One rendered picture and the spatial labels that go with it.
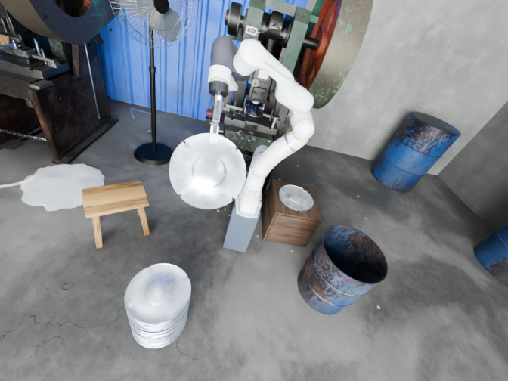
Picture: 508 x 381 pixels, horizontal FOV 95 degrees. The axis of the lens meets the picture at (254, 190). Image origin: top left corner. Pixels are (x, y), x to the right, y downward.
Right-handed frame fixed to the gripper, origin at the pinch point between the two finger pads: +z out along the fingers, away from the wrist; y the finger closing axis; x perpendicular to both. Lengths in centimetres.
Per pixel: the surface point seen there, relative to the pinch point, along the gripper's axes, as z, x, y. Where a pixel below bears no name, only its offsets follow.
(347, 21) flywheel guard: -79, 67, -16
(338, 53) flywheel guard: -66, 67, -24
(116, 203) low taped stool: 32, -50, -72
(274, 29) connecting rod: -91, 36, -49
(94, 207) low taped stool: 35, -60, -69
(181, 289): 69, -6, -32
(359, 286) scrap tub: 66, 90, -23
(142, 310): 76, -22, -25
